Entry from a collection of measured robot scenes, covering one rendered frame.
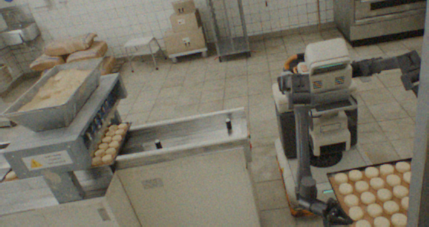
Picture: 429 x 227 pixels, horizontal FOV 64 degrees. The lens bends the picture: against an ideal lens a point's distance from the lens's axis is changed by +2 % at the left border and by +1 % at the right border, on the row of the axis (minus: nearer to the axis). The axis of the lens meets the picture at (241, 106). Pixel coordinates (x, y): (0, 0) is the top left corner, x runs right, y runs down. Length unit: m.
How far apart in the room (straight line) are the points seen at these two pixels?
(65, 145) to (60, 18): 4.81
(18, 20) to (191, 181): 5.19
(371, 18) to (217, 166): 3.50
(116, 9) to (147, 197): 4.32
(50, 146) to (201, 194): 0.81
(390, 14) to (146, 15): 3.62
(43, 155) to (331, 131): 1.53
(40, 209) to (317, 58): 1.56
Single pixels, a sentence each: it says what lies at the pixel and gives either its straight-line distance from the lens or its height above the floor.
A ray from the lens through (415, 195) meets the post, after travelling 0.58.
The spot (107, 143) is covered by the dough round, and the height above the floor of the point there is 0.91.
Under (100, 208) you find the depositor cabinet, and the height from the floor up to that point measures 0.76.
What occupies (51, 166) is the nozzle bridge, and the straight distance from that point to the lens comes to 1.79.
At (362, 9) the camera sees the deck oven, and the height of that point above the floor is 0.53.
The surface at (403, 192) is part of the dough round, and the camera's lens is 1.42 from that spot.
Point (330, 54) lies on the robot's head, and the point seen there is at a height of 1.19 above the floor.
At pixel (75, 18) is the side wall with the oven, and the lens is 6.28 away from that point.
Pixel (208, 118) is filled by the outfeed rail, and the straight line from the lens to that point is 2.05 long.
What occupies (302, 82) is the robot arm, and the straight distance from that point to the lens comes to 1.44.
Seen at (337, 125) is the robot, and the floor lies 0.70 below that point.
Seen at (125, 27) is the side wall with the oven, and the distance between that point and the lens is 6.03.
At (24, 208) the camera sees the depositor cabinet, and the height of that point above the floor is 0.84.
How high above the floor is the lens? 1.91
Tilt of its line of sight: 30 degrees down
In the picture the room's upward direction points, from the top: 11 degrees counter-clockwise
